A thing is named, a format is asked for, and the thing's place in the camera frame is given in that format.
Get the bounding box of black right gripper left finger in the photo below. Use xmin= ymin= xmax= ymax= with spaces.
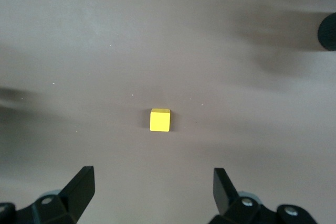
xmin=15 ymin=166 xmax=95 ymax=224

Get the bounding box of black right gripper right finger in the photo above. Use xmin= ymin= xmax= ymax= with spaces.
xmin=209 ymin=168 xmax=279 ymax=224

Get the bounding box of yellow cube block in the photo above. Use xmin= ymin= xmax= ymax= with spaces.
xmin=149 ymin=108 xmax=171 ymax=132

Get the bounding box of black ribbed cylinder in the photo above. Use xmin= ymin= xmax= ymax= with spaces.
xmin=317 ymin=13 xmax=336 ymax=51

